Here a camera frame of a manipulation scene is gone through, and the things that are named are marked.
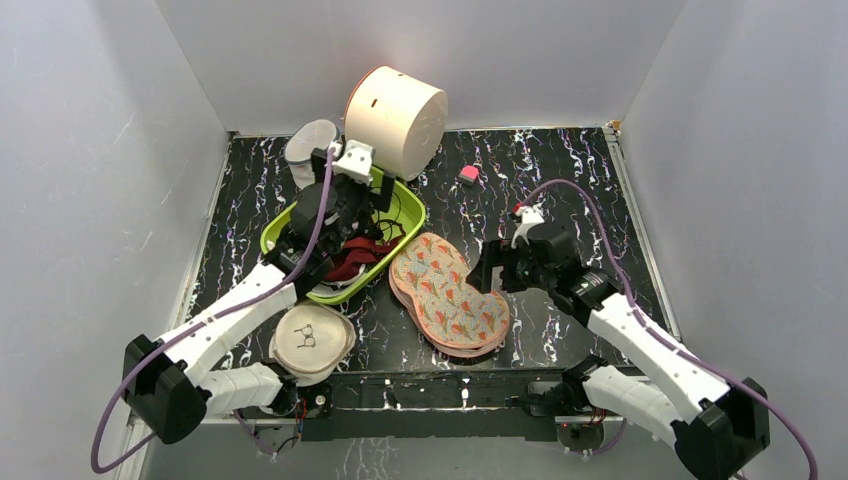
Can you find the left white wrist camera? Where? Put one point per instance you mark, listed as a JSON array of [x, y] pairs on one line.
[[353, 159]]

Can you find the green plastic bin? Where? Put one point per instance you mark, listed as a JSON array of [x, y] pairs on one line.
[[405, 219]]

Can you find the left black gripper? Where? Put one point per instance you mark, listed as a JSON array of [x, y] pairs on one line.
[[379, 201]]

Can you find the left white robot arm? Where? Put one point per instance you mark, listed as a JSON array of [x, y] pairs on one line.
[[172, 384]]

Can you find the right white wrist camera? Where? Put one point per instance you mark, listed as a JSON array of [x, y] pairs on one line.
[[526, 217]]

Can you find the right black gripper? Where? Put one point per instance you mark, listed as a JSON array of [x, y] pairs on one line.
[[498, 266]]

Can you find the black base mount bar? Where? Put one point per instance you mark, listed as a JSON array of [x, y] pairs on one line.
[[442, 404]]

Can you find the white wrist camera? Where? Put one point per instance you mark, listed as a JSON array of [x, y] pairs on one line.
[[526, 217], [353, 159]]

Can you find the pink small block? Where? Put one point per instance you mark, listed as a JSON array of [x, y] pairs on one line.
[[469, 175]]

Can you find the white cylindrical container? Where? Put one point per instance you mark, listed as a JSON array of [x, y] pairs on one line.
[[401, 117]]

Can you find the cream round mesh laundry bag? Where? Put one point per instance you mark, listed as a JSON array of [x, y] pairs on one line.
[[310, 341]]

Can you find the white mesh cylindrical laundry bag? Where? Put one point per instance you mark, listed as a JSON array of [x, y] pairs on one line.
[[319, 134]]

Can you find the floral mesh laundry bag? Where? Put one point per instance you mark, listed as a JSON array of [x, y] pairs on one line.
[[429, 278]]

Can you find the maroon bra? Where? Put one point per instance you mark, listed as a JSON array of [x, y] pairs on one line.
[[356, 254]]

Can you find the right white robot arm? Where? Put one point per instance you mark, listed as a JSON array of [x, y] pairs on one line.
[[714, 428]]

